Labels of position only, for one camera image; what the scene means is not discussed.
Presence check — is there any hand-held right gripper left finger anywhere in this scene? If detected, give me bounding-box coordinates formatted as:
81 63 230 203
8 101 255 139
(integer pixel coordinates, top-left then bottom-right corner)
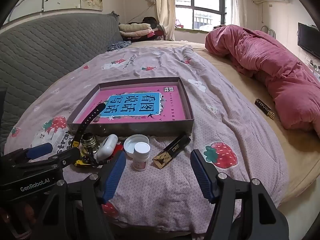
32 151 127 240

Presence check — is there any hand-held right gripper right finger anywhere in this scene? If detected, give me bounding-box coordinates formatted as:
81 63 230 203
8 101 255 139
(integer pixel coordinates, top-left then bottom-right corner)
190 149 289 240

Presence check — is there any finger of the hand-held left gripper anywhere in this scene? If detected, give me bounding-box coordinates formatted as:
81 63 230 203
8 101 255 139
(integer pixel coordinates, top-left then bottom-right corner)
11 147 81 173
0 142 54 167

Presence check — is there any white earbuds case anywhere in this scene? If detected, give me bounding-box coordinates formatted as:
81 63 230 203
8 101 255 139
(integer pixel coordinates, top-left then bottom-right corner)
96 134 119 161

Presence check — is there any white pill bottle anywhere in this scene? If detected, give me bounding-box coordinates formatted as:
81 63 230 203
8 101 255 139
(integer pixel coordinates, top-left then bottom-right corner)
133 142 151 172

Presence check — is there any white bottle cap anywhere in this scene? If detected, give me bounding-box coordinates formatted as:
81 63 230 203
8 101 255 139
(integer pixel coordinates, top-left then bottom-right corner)
124 134 150 158

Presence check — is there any black gold faceted box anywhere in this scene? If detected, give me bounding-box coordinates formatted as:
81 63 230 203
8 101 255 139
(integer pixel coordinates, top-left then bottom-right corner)
152 133 192 170

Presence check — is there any black yellow wristwatch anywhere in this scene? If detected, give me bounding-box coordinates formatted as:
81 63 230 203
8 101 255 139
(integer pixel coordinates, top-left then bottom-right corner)
72 103 112 168

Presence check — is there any person's left hand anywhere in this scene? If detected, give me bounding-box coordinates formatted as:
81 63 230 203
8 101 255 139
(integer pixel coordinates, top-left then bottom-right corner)
0 200 35 240

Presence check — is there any strawberry printed bedsheet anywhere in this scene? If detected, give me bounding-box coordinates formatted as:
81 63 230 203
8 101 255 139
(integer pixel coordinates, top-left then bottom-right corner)
4 45 290 233

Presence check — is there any pink book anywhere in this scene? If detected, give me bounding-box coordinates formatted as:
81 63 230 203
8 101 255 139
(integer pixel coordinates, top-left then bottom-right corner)
75 85 187 124

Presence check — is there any black gold tube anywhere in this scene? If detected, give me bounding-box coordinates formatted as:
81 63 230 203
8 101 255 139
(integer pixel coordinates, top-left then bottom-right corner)
254 98 275 120

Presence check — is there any grey quilted headboard cover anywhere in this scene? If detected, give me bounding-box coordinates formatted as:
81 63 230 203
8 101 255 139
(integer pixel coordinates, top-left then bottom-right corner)
0 12 124 153

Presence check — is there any dark patterned cloth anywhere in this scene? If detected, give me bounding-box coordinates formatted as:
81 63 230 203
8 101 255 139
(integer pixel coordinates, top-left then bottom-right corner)
107 41 132 52

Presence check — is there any pink duvet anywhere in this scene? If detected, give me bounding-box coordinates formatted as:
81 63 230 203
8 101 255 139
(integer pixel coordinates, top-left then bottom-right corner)
205 24 320 138

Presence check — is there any stack of folded blankets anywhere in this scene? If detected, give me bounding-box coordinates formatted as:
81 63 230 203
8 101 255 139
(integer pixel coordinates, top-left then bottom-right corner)
118 23 153 38

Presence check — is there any dark clothes pile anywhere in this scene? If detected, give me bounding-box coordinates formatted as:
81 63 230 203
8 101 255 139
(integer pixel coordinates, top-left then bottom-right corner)
129 17 165 42

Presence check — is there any white power strip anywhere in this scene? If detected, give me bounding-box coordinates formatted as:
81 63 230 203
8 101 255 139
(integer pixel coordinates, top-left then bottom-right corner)
306 57 320 70

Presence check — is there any metal chair back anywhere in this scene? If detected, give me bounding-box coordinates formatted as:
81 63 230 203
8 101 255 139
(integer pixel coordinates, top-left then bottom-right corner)
261 25 277 39

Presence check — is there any window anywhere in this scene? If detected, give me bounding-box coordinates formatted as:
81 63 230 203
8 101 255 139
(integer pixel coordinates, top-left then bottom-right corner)
174 0 227 32

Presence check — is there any black television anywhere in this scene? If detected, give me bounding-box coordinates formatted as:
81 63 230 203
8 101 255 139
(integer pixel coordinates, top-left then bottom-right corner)
297 22 320 59

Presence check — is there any cream curtain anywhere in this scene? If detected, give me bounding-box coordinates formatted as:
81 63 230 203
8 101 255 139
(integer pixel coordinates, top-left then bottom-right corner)
224 0 248 28
155 0 176 41

